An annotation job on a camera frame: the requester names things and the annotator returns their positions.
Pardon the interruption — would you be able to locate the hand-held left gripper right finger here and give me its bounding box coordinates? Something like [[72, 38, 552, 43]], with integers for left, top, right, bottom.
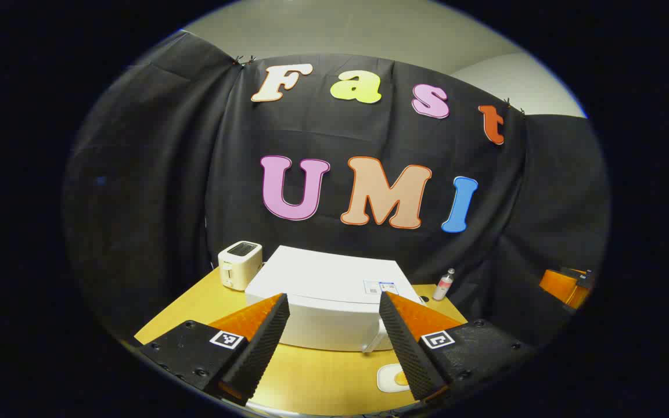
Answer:
[[379, 291, 535, 401]]

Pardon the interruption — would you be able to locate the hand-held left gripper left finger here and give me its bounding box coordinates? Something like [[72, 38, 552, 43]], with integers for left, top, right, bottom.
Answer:
[[140, 293, 290, 406]]

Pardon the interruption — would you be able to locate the white microwave oven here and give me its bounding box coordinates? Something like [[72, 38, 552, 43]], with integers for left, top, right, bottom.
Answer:
[[244, 245, 425, 354]]

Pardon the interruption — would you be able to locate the white square plate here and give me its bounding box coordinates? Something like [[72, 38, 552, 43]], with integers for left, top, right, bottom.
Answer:
[[376, 363, 413, 394]]

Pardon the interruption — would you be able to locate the small bottle with pink label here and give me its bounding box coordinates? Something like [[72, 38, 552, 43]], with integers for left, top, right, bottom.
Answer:
[[433, 268, 456, 301]]

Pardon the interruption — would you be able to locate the white toaster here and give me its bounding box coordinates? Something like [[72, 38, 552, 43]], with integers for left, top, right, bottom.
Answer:
[[218, 241, 264, 291]]

